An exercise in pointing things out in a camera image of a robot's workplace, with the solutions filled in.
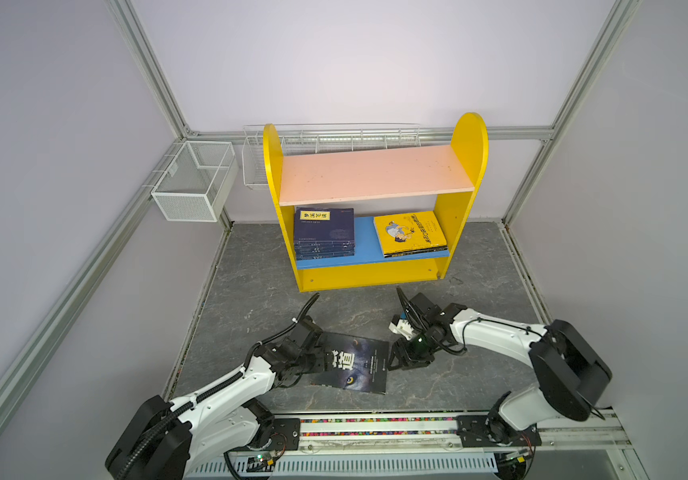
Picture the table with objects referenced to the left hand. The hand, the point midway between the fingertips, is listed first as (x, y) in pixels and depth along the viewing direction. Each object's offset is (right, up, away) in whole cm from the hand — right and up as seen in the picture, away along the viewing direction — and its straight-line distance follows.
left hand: (322, 363), depth 84 cm
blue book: (0, +32, +5) cm, 32 cm away
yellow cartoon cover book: (+27, +37, +10) cm, 47 cm away
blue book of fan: (0, +40, +7) cm, 41 cm away
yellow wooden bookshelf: (+15, +43, +15) cm, 48 cm away
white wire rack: (-1, +68, +10) cm, 69 cm away
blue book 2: (-1, +30, +7) cm, 31 cm away
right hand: (+21, -1, -3) cm, 21 cm away
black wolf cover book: (+9, 0, +1) cm, 9 cm away
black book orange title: (+28, +31, +8) cm, 43 cm away
